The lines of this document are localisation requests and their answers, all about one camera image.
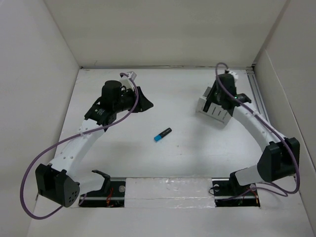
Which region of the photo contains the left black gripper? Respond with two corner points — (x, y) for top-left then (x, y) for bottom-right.
(114, 86), (153, 113)

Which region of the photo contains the blue highlighter marker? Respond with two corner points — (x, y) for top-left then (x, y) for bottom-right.
(154, 127), (172, 142)

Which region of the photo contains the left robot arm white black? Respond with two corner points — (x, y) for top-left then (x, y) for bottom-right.
(35, 78), (153, 207)

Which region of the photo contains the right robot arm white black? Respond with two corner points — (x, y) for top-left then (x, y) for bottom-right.
(203, 71), (300, 195)

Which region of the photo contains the white desk organizer box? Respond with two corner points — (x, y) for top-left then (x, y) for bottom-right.
(196, 86), (232, 125)

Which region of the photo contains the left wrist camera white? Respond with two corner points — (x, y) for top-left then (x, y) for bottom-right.
(119, 71), (137, 84)

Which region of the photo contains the aluminium side rail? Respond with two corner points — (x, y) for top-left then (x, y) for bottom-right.
(246, 69), (269, 121)

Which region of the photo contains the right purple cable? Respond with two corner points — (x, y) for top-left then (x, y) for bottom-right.
(209, 62), (301, 201)

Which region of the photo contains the purple cable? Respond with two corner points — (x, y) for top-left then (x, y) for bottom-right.
(20, 72), (141, 220)
(209, 62), (301, 201)

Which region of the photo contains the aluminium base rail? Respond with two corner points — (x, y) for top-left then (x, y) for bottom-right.
(79, 178), (260, 209)

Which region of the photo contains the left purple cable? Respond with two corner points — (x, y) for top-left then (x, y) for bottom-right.
(20, 72), (141, 220)

